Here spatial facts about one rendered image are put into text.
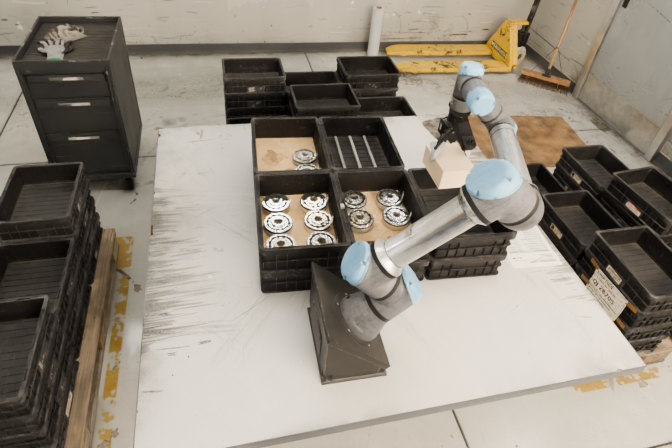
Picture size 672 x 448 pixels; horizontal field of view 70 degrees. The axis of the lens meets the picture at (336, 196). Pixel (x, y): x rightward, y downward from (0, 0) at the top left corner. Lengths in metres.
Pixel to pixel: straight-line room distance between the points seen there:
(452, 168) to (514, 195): 0.52
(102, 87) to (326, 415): 2.10
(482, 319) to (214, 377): 0.91
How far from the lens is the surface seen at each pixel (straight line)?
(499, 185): 1.17
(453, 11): 5.45
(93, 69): 2.87
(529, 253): 2.12
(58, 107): 3.02
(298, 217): 1.82
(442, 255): 1.77
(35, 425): 1.99
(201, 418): 1.53
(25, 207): 2.62
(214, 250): 1.89
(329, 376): 1.55
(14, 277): 2.47
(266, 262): 1.61
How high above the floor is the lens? 2.07
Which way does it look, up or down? 40 degrees down
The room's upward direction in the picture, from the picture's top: 6 degrees clockwise
